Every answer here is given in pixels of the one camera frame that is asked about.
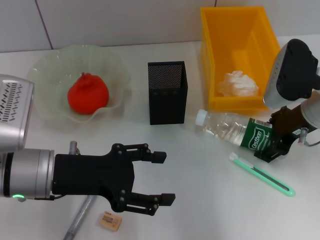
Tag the silver metal pen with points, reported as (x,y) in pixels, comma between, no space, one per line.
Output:
(75,222)

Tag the beige eraser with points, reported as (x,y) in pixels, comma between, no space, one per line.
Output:
(110,220)

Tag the white paper ball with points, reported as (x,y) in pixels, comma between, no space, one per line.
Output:
(237,85)

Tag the mint green utility knife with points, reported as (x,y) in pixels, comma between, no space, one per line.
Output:
(262,175)

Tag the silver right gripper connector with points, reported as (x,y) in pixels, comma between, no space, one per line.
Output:
(303,136)

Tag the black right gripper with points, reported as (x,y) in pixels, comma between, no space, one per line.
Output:
(287,125)

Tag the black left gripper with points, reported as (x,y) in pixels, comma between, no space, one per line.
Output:
(92,175)

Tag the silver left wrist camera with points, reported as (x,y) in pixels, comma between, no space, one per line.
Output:
(12,120)

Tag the pale green glass fruit plate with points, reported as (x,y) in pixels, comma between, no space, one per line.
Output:
(50,70)

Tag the yellow plastic bin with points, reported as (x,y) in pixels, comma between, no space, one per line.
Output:
(235,50)

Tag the black mesh pen holder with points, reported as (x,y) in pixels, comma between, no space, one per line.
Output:
(166,105)

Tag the clear green-label water bottle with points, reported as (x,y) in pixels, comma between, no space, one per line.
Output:
(225,127)

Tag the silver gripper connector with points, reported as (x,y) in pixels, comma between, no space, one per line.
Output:
(303,136)
(73,147)

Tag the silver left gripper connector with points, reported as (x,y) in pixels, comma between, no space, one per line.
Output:
(73,147)

